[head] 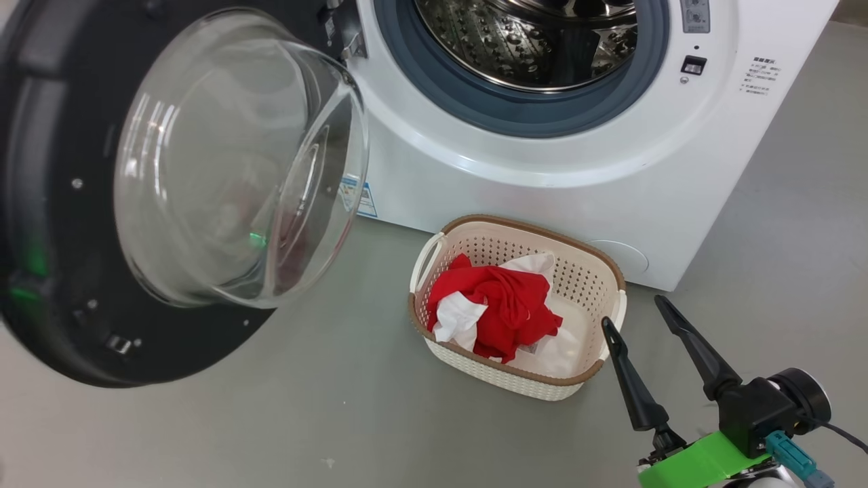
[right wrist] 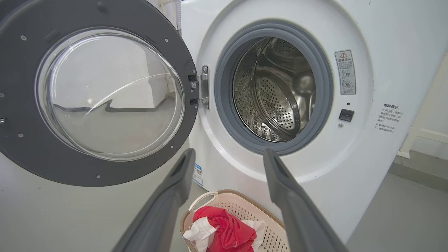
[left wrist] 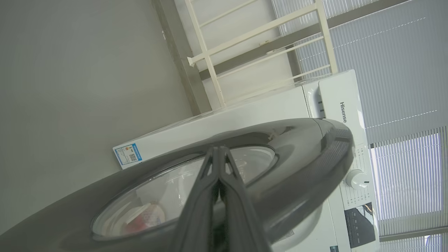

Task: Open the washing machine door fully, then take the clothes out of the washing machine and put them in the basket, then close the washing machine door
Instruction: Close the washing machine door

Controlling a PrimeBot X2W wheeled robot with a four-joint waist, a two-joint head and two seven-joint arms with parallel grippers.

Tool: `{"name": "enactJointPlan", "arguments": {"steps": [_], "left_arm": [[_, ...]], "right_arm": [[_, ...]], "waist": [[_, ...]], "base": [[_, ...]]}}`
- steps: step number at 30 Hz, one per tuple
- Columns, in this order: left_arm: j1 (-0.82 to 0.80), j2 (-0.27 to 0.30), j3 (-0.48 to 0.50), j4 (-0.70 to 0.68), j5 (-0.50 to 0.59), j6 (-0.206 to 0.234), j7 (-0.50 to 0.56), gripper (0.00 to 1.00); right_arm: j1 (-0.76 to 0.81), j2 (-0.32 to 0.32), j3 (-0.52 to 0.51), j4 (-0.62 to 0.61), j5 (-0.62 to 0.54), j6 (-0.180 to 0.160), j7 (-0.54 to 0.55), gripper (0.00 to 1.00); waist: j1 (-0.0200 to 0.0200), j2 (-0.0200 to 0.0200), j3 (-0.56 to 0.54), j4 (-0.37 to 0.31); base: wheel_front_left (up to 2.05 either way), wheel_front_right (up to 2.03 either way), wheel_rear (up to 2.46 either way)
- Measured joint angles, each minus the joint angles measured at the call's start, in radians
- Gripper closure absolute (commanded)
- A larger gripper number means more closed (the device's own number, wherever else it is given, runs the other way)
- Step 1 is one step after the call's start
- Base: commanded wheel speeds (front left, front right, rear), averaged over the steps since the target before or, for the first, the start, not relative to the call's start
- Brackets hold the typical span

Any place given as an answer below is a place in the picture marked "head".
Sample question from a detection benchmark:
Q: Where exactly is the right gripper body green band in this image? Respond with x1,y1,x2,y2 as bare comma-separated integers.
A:
637,427,771,488

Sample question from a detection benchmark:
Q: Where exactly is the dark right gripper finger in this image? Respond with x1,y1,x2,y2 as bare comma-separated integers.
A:
654,295,744,401
601,317,671,433

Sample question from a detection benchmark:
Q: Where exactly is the red and white garment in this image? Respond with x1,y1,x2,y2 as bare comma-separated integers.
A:
426,252,564,365

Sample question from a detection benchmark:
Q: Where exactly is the black washing machine door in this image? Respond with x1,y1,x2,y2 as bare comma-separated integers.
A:
0,0,371,389

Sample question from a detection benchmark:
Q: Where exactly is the cream basket with brown rim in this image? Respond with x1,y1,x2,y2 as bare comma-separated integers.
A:
408,215,627,402

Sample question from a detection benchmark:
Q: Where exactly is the white front-load washing machine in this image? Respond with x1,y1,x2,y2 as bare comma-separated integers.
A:
319,0,842,293

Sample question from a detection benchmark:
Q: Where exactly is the blue energy label sticker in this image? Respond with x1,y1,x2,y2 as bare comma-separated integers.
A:
339,175,378,219

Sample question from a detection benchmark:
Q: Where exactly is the teal right camera connector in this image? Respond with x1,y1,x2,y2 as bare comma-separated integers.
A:
765,430,837,488

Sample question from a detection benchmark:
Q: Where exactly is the black right camera cable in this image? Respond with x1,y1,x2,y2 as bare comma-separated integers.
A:
823,423,868,455

